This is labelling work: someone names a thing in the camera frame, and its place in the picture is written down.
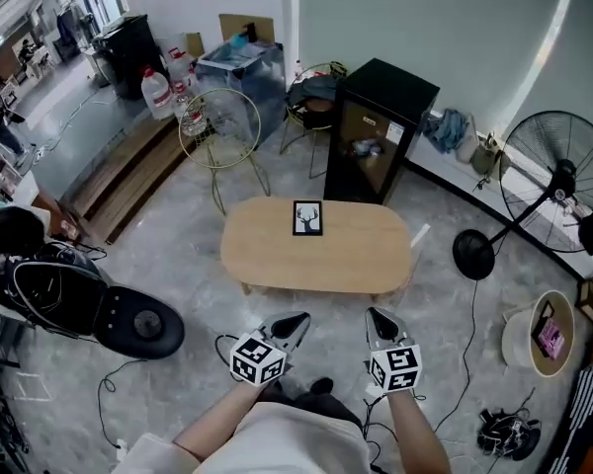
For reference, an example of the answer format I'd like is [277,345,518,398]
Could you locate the clear rectangular tank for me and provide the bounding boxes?
[195,41,287,140]

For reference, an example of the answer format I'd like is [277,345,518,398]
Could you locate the black floor cable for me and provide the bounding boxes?
[96,357,148,448]

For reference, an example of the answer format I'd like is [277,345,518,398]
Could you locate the beige bag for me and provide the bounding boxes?
[457,125,480,163]

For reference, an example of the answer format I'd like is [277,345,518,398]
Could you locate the clothes rack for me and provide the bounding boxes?
[53,0,93,48]

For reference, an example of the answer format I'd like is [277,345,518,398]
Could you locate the black fan with disc base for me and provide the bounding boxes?
[12,242,186,360]

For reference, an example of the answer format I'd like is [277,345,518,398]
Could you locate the olive bag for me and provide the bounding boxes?
[470,133,505,177]

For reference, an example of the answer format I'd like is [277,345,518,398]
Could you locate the clear water jug red label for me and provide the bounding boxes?
[167,46,192,86]
[140,65,173,120]
[177,94,209,137]

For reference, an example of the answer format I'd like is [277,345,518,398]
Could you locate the person's right forearm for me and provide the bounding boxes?
[387,390,452,474]

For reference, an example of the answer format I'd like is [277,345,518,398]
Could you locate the brown wooden cabinet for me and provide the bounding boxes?
[29,185,88,246]

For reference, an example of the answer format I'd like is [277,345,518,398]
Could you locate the person's black trousers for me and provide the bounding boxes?
[256,387,365,432]

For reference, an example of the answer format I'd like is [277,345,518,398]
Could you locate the blue crumpled garment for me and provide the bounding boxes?
[422,108,470,155]

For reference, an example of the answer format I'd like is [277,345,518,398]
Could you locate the grey roller blind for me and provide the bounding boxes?
[298,0,572,135]
[536,0,593,132]

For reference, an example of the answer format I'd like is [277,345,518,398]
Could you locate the person's left forearm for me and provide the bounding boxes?
[172,380,273,463]

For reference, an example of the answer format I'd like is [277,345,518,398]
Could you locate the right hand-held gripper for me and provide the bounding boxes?
[365,306,422,395]

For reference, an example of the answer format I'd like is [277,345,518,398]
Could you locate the dark wooden step platform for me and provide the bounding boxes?
[68,116,199,245]

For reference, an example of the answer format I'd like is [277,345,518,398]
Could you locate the black tall bin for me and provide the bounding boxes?
[92,14,167,101]

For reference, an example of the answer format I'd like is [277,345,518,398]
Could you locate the black glass-door cabinet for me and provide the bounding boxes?
[323,57,441,205]

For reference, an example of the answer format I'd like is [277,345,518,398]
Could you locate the yellow wire chair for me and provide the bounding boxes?
[178,88,271,216]
[279,61,350,180]

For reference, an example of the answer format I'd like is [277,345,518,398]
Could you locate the black white striped cushion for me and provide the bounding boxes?
[555,355,593,474]

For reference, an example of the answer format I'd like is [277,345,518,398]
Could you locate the black pedestal fan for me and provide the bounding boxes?
[452,110,593,281]

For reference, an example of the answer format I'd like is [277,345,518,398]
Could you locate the wooden coffee table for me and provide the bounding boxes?
[220,196,414,301]

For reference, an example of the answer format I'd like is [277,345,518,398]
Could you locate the black pedestal fan cable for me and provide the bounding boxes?
[432,278,480,434]

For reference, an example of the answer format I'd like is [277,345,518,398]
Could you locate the black cable bundle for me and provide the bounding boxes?
[476,409,543,461]

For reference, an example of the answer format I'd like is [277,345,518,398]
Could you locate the cardboard box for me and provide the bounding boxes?
[218,13,273,46]

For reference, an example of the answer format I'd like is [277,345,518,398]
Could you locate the framed deer picture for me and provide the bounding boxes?
[292,199,324,238]

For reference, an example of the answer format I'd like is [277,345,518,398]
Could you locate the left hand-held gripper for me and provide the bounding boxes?
[229,311,311,388]

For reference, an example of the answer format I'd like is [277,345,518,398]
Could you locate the white counter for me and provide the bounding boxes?
[0,135,41,206]

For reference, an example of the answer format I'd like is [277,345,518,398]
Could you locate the dark grey garment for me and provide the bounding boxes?
[286,74,340,113]

